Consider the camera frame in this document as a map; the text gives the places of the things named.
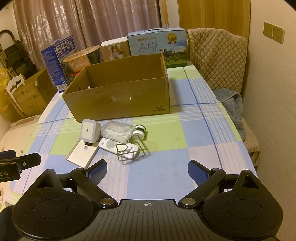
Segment black folding ladder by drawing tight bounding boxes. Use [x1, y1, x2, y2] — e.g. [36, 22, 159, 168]
[1, 30, 38, 79]

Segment wire metal rack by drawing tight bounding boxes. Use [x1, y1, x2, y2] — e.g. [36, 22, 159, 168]
[115, 134, 149, 162]

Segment beige wall socket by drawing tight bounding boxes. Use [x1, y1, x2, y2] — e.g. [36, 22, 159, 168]
[263, 22, 273, 39]
[273, 25, 285, 44]

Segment white product box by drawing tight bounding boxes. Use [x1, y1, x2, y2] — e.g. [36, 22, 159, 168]
[100, 36, 131, 62]

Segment grey towel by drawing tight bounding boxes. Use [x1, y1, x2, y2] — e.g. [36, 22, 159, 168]
[213, 88, 246, 141]

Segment brown cardboard box on floor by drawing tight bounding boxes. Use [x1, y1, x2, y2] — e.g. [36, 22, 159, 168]
[4, 69, 57, 118]

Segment white remote control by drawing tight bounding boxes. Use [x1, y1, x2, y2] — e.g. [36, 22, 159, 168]
[98, 138, 139, 160]

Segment pink curtain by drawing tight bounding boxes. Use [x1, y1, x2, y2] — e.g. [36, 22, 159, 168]
[13, 1, 161, 69]

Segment plaid tablecloth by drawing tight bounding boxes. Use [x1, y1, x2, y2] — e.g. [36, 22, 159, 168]
[1, 63, 254, 207]

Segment white square night light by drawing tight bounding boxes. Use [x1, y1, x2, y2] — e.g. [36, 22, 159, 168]
[80, 119, 101, 146]

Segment light blue milk carton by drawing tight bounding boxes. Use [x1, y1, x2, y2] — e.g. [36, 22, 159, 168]
[127, 27, 187, 68]

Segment green white balm jar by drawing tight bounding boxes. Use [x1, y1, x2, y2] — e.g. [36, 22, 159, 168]
[132, 125, 146, 141]

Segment yellow plastic bag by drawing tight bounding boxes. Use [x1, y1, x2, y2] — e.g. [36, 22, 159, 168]
[0, 68, 14, 123]

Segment orange instant noodle bowl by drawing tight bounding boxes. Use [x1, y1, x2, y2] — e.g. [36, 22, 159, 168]
[62, 45, 100, 73]

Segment open brown cardboard box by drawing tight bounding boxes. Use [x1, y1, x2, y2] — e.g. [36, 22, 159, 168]
[62, 53, 170, 122]

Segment clear floss pick box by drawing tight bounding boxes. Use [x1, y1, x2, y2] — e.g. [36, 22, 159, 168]
[101, 120, 134, 143]

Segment beige quilted chair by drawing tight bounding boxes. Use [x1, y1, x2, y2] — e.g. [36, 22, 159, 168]
[187, 28, 261, 167]

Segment dark blue milk carton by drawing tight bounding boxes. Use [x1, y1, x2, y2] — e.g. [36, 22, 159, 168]
[41, 35, 76, 92]

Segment white flat card box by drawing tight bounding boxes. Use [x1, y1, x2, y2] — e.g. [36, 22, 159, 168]
[65, 139, 99, 169]

